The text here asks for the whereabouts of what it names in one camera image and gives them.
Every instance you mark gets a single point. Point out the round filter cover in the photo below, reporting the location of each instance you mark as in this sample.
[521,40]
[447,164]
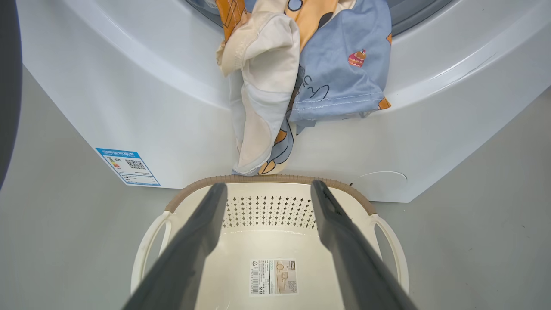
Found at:
[383,187]

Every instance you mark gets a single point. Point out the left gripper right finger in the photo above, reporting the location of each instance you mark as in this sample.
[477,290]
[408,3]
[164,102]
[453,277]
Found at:
[348,258]

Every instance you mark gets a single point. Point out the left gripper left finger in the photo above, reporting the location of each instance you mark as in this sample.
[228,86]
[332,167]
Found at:
[189,249]

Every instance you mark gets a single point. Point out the basket product label sticker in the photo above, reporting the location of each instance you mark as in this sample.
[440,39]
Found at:
[273,277]

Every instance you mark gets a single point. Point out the cream perforated laundry basket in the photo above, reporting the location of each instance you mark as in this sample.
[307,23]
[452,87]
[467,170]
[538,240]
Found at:
[267,245]

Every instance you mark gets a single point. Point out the blue and cream bear-print garment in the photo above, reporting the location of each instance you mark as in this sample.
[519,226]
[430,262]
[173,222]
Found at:
[267,77]

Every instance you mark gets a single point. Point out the blue energy label sticker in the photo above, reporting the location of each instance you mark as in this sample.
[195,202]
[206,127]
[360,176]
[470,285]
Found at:
[128,167]

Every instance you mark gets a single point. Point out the white washing machine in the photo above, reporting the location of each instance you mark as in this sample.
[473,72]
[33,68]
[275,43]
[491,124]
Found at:
[150,86]

